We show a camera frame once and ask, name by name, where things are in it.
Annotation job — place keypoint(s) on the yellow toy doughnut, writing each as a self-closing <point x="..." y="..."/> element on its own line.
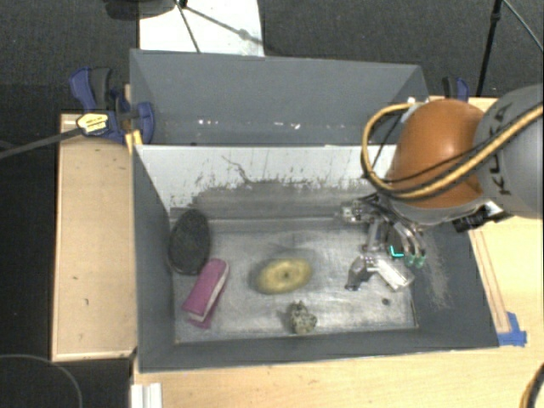
<point x="282" y="275"/>

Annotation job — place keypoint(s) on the purple sponge block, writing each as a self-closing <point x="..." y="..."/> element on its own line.
<point x="206" y="291"/>

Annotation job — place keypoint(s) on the pale wood flat board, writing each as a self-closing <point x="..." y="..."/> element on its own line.
<point x="93" y="245"/>

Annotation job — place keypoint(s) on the olive speckled lump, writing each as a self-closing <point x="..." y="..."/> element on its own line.
<point x="302" y="320"/>

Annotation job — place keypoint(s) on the black oval pad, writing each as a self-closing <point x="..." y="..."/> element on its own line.
<point x="189" y="242"/>

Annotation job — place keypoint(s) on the black cylinder on white bracket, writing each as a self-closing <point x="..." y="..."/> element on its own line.
<point x="467" y="222"/>

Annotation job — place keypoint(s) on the grey metal bin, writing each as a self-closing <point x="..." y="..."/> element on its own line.
<point x="297" y="177"/>

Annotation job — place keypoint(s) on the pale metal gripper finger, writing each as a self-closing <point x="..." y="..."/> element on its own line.
<point x="395" y="278"/>
<point x="360" y="272"/>

